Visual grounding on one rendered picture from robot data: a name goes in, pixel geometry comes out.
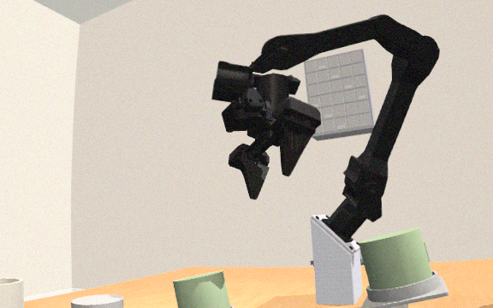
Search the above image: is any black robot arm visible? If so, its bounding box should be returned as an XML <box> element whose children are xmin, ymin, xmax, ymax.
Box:
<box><xmin>211</xmin><ymin>15</ymin><xmax>440</xmax><ymax>243</ymax></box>

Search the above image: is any pale green cylinder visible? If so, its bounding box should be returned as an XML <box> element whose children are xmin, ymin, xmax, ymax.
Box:
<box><xmin>173</xmin><ymin>271</ymin><xmax>231</xmax><ymax>308</ymax></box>
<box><xmin>359</xmin><ymin>228</ymin><xmax>432</xmax><ymax>290</ymax></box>

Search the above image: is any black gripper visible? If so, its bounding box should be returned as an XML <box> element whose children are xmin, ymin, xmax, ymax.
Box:
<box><xmin>229</xmin><ymin>93</ymin><xmax>321</xmax><ymax>200</ymax></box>

